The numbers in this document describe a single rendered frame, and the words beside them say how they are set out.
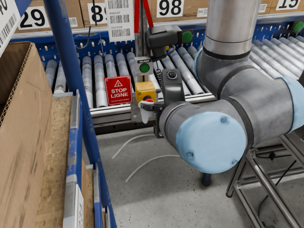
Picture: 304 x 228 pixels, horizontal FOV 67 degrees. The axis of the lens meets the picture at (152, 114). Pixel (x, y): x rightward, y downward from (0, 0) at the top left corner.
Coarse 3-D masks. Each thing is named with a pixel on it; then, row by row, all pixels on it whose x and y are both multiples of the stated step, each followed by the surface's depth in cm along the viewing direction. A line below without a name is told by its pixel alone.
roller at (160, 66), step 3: (153, 63) 129; (156, 63) 127; (159, 63) 127; (153, 66) 128; (156, 66) 125; (159, 66) 124; (162, 66) 126; (156, 69) 124; (162, 69) 122; (156, 72) 123
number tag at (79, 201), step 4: (76, 184) 25; (76, 188) 24; (76, 192) 24; (80, 192) 25; (76, 196) 24; (80, 196) 25; (76, 200) 23; (80, 200) 25; (76, 204) 23; (80, 204) 24; (76, 208) 23; (80, 208) 24; (76, 212) 22; (80, 212) 23; (76, 216) 22; (80, 216) 23; (76, 220) 22; (80, 220) 23; (76, 224) 22; (80, 224) 23
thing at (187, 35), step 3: (183, 33) 137; (186, 33) 137; (189, 33) 137; (183, 36) 138; (186, 36) 138; (189, 36) 138; (183, 39) 139; (186, 39) 139; (189, 39) 140; (183, 42) 140; (186, 42) 141
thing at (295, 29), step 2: (298, 22) 150; (300, 22) 150; (302, 22) 150; (296, 24) 150; (298, 24) 150; (300, 24) 150; (302, 24) 151; (294, 26) 151; (296, 26) 151; (298, 26) 151; (300, 26) 151; (302, 26) 151; (294, 28) 151; (296, 28) 152; (298, 28) 152; (300, 28) 152; (294, 30) 152; (296, 30) 152; (298, 30) 153; (300, 30) 153; (296, 32) 154
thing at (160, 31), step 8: (152, 32) 73; (160, 32) 73; (168, 32) 73; (176, 32) 74; (152, 40) 73; (160, 40) 74; (168, 40) 74; (176, 40) 75; (152, 48) 75; (160, 48) 77; (168, 48) 79; (160, 56) 79
